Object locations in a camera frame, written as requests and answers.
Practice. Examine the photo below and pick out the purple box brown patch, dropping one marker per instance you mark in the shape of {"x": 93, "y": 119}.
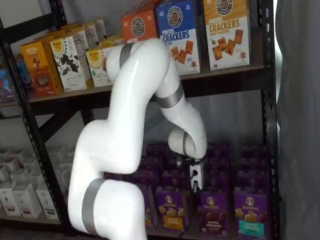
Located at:
{"x": 213, "y": 220}

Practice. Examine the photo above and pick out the blue snack package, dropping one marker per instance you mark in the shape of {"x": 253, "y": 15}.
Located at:
{"x": 23, "y": 70}

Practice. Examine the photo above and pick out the purple box orange patch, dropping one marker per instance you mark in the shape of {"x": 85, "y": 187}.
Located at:
{"x": 172, "y": 215}

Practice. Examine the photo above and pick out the blue purple snack bag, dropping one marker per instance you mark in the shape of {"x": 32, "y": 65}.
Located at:
{"x": 6, "y": 85}

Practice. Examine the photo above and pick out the purple box teal patch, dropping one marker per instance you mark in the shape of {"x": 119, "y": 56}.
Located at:
{"x": 252, "y": 220}

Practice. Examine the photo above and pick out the light fabric curtain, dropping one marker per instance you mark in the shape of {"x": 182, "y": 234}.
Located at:
{"x": 300, "y": 125}

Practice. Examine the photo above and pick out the orange snack box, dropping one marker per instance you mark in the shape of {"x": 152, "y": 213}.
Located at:
{"x": 40, "y": 70}
{"x": 50, "y": 36}

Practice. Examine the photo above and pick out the cheddar pretzel crackers box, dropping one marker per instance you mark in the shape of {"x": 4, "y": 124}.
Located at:
{"x": 142, "y": 7}
{"x": 136, "y": 27}

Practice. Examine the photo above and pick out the Simple Mills almond bar box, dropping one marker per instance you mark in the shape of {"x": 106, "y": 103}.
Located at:
{"x": 112, "y": 41}
{"x": 98, "y": 67}

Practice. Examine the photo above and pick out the small white carton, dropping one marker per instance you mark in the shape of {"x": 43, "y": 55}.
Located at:
{"x": 27, "y": 202}
{"x": 47, "y": 202}
{"x": 10, "y": 200}

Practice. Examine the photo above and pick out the higher wooden shelf board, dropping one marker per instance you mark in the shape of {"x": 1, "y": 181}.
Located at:
{"x": 225, "y": 73}

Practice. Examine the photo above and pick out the white Sweet Thins box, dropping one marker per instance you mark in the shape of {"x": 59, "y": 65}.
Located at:
{"x": 68, "y": 65}
{"x": 96, "y": 32}
{"x": 80, "y": 37}

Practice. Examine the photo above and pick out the purple box green patch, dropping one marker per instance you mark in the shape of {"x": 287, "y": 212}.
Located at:
{"x": 150, "y": 215}

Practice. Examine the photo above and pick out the black metal shelf frame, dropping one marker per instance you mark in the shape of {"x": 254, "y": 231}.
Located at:
{"x": 268, "y": 125}

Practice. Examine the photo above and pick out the purple Annie's snack box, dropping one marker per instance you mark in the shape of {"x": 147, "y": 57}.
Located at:
{"x": 157, "y": 151}
{"x": 255, "y": 151}
{"x": 171, "y": 165}
{"x": 217, "y": 181}
{"x": 151, "y": 165}
{"x": 252, "y": 180}
{"x": 218, "y": 165}
{"x": 145, "y": 178}
{"x": 253, "y": 165}
{"x": 175, "y": 178}
{"x": 217, "y": 150}

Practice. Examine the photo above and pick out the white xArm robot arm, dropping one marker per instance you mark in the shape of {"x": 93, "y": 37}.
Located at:
{"x": 125, "y": 150}

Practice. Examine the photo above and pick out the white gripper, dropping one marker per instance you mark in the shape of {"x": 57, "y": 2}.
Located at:
{"x": 197, "y": 172}

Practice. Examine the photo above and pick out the honey mustard pretzel crackers box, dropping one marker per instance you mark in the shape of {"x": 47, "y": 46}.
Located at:
{"x": 226, "y": 35}

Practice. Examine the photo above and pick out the blue pretzel crackers box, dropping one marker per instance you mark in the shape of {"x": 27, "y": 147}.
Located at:
{"x": 178, "y": 37}

